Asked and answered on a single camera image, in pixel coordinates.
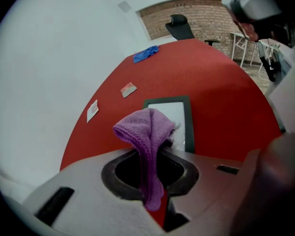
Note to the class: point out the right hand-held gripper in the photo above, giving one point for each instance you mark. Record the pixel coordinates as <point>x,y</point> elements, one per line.
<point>258,4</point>

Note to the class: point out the red felt table cover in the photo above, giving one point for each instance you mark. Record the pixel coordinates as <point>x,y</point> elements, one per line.
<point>211,95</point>

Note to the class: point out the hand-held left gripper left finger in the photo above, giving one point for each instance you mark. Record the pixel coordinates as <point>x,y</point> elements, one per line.
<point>88,205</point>

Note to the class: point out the white tray with dark rim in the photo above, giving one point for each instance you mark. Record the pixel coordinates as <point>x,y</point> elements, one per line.
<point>189,122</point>

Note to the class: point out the white printed packet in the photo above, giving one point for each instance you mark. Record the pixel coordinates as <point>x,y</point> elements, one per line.
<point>92,110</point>

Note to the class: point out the red and white packet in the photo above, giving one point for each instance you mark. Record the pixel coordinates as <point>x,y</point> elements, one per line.
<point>128,90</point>

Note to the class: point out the white folding table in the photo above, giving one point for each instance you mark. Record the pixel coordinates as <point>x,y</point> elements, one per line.
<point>238,34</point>

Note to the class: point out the grey wall plate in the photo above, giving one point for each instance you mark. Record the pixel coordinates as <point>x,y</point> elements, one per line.
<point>124,6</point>

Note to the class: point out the black office chair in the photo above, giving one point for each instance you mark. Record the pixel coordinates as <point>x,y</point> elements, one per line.
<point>180,28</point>

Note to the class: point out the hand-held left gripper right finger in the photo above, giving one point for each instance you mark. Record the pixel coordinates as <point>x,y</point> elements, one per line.
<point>218,181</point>

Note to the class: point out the purple knitted cloth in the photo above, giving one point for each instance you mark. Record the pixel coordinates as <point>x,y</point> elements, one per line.
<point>147,131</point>

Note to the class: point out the blue cloth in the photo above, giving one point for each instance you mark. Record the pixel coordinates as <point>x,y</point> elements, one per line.
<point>143,55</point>

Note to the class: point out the person's right shoe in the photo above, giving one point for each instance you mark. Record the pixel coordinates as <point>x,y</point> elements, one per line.
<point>273,72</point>

